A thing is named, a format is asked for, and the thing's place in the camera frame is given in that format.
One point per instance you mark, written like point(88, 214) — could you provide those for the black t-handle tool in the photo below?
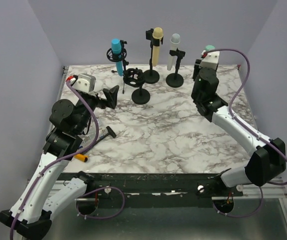
point(109, 132)

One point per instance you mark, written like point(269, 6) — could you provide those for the black tripod shock-mount stand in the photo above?
point(109, 55)

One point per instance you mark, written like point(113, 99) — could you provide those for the orange yellow tool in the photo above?
point(81, 157)

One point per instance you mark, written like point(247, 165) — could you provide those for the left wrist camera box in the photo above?
point(85, 83)

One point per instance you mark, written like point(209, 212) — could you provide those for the beige microphone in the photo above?
point(157, 37)

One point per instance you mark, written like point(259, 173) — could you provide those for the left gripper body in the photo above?
point(94, 101)

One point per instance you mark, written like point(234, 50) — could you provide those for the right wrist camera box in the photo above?
point(210, 60)

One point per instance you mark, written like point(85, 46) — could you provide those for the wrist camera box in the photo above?
point(85, 83)
point(210, 60)

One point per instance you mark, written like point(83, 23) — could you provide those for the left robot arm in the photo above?
point(76, 131)

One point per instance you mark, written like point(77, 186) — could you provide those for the blue microphone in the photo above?
point(116, 48)

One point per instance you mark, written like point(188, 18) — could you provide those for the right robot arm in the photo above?
point(266, 161)

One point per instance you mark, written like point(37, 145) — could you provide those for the mint green microphone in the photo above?
point(209, 47)

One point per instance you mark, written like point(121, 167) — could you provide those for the tall black clip stand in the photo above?
point(151, 75)

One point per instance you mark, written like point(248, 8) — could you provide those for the black shock-mount round stand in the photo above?
point(134, 77)

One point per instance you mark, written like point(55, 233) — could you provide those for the white microphone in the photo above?
point(174, 43)

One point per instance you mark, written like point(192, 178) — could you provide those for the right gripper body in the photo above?
point(197, 67)

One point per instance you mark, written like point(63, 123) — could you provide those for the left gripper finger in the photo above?
point(112, 100)
point(113, 89)

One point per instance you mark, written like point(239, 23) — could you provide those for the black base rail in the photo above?
point(152, 190)

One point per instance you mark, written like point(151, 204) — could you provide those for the short black clip stand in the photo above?
point(175, 80)

